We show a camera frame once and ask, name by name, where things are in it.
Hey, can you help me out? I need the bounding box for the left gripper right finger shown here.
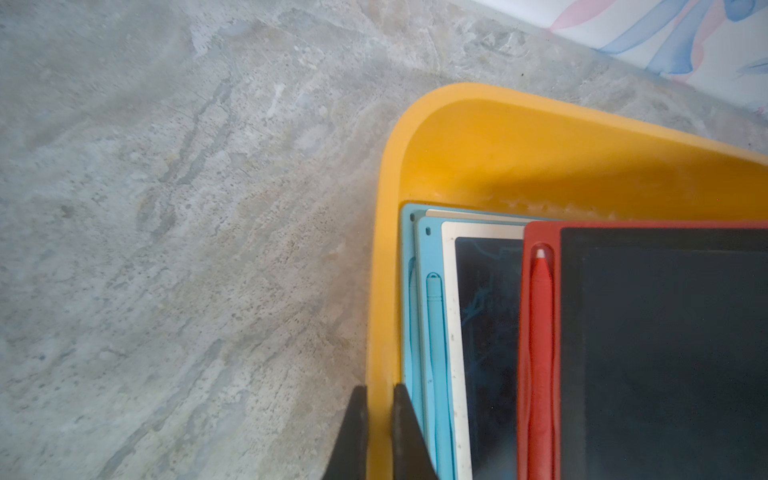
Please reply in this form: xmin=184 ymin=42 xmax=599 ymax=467
xmin=391 ymin=384 xmax=438 ymax=480

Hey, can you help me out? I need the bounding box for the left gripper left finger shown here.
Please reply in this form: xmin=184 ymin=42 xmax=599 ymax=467
xmin=322 ymin=385 xmax=368 ymax=480

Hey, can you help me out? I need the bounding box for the yellow plastic storage box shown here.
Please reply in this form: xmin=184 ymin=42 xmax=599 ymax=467
xmin=366 ymin=83 xmax=767 ymax=479

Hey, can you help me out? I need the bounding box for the blue stylus pen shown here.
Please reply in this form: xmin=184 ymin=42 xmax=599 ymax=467
xmin=426 ymin=272 xmax=454 ymax=479

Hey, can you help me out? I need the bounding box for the red stylus pen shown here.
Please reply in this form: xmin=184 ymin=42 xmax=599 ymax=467
xmin=528 ymin=248 xmax=553 ymax=479

